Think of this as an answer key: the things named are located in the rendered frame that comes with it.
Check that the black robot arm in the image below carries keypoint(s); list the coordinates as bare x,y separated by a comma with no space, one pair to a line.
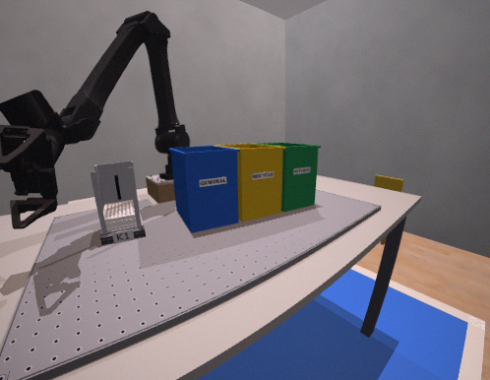
32,109

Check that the yellow open bin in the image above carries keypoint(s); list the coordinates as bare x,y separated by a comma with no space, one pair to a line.
259,173

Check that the blue general waste bin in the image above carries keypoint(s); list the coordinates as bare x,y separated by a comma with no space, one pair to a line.
205,186

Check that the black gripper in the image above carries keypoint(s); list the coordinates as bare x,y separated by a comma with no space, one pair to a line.
31,164

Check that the green open-top bin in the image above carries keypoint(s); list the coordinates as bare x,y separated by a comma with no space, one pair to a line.
299,175

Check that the white well plate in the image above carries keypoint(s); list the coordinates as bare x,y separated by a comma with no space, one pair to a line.
121,225
119,212

